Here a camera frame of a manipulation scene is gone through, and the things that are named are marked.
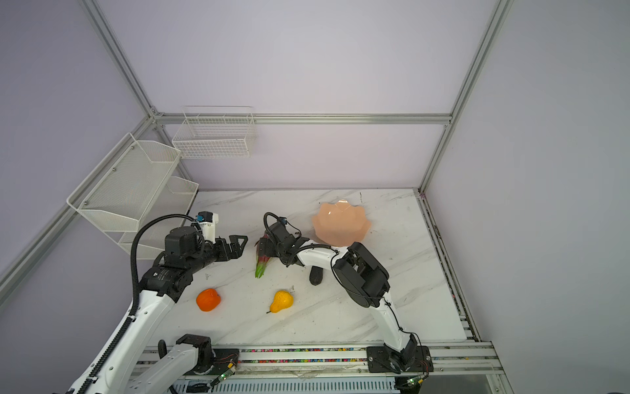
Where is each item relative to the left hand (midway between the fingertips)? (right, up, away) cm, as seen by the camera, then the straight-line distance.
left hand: (234, 243), depth 76 cm
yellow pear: (+15, -20, +4) cm, 25 cm away
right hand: (+5, -5, +16) cm, 18 cm away
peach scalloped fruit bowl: (+36, +5, +29) cm, 46 cm away
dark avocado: (+26, -13, +12) cm, 31 cm away
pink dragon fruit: (+5, -9, +15) cm, 18 cm away
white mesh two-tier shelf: (-36, +21, +8) cm, 42 cm away
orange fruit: (-10, -20, +4) cm, 22 cm away
